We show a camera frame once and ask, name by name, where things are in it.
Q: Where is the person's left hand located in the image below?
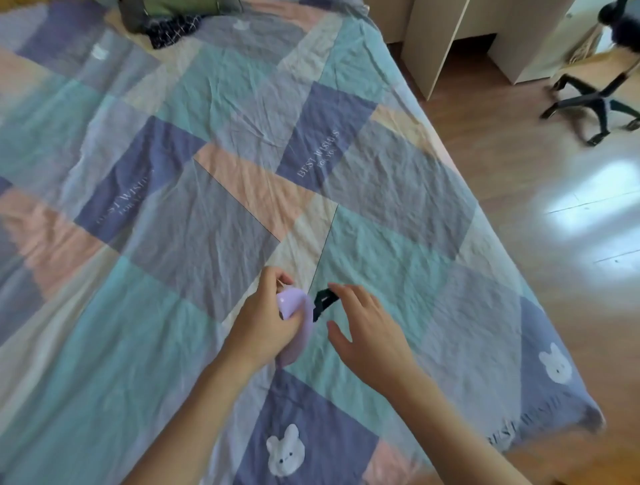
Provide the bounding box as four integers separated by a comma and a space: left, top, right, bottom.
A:
219, 266, 307, 380

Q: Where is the person's right hand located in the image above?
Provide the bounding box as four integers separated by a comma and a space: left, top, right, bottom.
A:
326, 283, 419, 400

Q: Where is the purple sleep mask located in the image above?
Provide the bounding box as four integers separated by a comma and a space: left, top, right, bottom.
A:
275, 286, 341, 370

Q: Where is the person's right forearm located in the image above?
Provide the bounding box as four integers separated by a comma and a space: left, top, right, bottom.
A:
389, 369, 533, 485

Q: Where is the person's left forearm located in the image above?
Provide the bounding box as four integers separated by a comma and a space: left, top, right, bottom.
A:
122, 357, 261, 485

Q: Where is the patchwork bed sheet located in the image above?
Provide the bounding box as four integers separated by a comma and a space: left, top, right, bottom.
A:
0, 0, 607, 485

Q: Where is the white desk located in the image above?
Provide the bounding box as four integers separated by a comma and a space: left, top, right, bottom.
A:
365, 0, 576, 101

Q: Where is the dark checked cloth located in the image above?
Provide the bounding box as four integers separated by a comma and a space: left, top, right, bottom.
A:
145, 13, 203, 50

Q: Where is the black office chair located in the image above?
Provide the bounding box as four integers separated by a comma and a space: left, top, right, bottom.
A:
539, 0, 640, 147

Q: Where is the green grey pillow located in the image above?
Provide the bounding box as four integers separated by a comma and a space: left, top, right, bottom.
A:
117, 0, 246, 33

